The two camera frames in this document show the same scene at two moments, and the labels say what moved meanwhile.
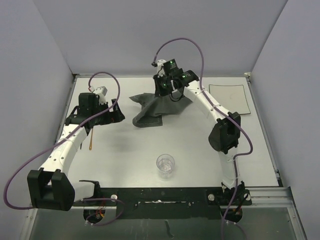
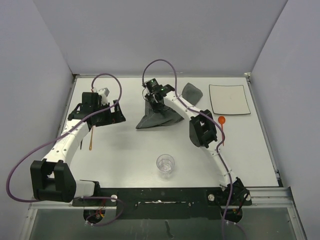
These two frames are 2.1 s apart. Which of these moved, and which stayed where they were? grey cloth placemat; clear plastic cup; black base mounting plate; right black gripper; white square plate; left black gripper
Moved: grey cloth placemat; right black gripper
Stayed: clear plastic cup; left black gripper; white square plate; black base mounting plate
